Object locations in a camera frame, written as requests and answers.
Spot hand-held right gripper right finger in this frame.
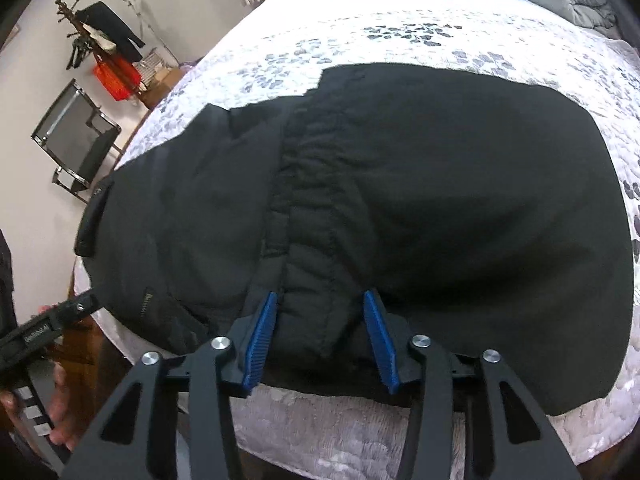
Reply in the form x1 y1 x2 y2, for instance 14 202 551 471
362 288 583 480

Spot white wire rack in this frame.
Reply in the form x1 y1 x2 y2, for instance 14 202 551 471
122 0 181 86

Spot person's left hand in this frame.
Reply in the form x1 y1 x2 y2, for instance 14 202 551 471
0 360 85 453

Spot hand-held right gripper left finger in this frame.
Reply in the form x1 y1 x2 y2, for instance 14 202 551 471
60 291 279 480

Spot floral quilted bedspread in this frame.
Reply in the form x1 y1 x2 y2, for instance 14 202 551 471
74 10 640 468

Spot black mesh chair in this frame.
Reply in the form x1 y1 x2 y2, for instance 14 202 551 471
31 78 122 204

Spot black hanging garment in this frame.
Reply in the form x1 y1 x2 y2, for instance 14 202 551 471
77 1 146 61

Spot black padded pants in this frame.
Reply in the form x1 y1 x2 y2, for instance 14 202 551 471
74 62 636 417

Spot cardboard box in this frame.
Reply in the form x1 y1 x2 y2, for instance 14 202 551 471
145 67 186 108

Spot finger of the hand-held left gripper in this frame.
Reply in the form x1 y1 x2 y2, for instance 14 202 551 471
47 294 101 333

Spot wooden coat rack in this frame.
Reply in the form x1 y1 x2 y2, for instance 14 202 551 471
55 0 146 106

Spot red hanging bag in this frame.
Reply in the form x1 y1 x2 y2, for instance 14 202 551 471
92 52 143 103

